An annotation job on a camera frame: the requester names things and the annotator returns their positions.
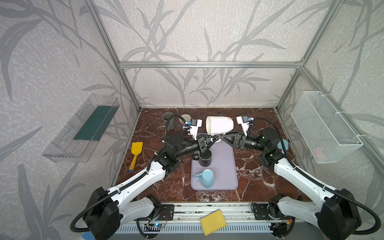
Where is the aluminium frame rail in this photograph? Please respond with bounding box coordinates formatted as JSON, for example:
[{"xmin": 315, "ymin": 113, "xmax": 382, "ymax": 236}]
[{"xmin": 119, "ymin": 62, "xmax": 301, "ymax": 69}]

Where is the white faceted mug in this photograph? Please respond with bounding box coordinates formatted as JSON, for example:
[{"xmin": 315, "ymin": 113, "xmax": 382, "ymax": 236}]
[{"xmin": 206, "ymin": 116, "xmax": 234, "ymax": 136}]

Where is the lavender mug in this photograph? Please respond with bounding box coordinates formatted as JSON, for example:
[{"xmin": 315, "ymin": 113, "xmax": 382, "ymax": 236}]
[{"xmin": 179, "ymin": 114, "xmax": 192, "ymax": 125}]

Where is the light blue mug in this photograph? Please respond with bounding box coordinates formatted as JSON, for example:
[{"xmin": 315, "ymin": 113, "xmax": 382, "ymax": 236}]
[{"xmin": 194, "ymin": 169, "xmax": 215, "ymax": 189}]

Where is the green circuit board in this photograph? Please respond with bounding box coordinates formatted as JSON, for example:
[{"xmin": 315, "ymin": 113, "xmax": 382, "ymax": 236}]
[{"xmin": 145, "ymin": 223, "xmax": 166, "ymax": 232}]

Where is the black mug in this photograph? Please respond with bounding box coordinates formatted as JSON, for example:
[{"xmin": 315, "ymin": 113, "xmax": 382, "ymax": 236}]
[{"xmin": 191, "ymin": 150, "xmax": 213, "ymax": 168}]

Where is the white wire basket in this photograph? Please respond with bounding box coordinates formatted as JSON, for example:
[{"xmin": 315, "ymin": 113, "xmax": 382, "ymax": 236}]
[{"xmin": 291, "ymin": 91, "xmax": 364, "ymax": 164}]

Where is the lavender plastic tray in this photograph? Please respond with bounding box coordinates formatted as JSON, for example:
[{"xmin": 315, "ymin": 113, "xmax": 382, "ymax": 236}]
[{"xmin": 191, "ymin": 141, "xmax": 239, "ymax": 191}]

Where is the yellow spatula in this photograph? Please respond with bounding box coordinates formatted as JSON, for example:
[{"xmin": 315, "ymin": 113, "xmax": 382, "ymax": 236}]
[{"xmin": 129, "ymin": 142, "xmax": 144, "ymax": 173}]

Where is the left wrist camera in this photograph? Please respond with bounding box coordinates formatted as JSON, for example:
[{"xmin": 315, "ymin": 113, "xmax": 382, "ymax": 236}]
[{"xmin": 185, "ymin": 119, "xmax": 203, "ymax": 140}]

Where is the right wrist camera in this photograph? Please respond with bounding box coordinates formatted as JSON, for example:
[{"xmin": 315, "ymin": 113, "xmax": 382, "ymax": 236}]
[{"xmin": 236, "ymin": 115, "xmax": 254, "ymax": 137}]

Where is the grey mug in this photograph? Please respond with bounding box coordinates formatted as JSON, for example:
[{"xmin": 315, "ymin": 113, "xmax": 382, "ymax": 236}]
[{"xmin": 162, "ymin": 112, "xmax": 176, "ymax": 131}]

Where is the yellow sponge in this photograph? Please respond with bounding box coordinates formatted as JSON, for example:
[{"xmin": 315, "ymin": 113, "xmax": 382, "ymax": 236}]
[{"xmin": 200, "ymin": 210, "xmax": 227, "ymax": 236}]

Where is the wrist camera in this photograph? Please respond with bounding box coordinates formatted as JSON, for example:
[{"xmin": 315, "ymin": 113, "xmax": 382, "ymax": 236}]
[
  {"xmin": 185, "ymin": 119, "xmax": 203, "ymax": 140},
  {"xmin": 236, "ymin": 115, "xmax": 254, "ymax": 137}
]

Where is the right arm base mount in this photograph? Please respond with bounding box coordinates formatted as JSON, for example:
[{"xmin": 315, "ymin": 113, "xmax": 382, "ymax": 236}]
[{"xmin": 251, "ymin": 203, "xmax": 291, "ymax": 222}]

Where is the light blue spatula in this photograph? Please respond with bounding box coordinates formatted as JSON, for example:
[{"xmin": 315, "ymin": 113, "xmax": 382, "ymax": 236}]
[{"xmin": 277, "ymin": 139, "xmax": 289, "ymax": 151}]

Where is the clear plastic shelf bin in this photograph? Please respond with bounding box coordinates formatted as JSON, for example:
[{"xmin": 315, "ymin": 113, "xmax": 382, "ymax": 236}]
[{"xmin": 42, "ymin": 94, "xmax": 120, "ymax": 163}]

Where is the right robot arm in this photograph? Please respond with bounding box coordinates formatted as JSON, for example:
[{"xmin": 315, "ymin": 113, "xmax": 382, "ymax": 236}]
[{"xmin": 208, "ymin": 117, "xmax": 382, "ymax": 240}]

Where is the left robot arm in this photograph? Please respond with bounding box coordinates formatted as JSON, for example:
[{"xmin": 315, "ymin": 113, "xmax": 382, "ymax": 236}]
[{"xmin": 70, "ymin": 120, "xmax": 220, "ymax": 240}]

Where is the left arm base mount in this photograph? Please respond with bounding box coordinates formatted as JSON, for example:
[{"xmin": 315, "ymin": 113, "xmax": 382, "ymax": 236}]
[{"xmin": 149, "ymin": 204, "xmax": 175, "ymax": 221}]

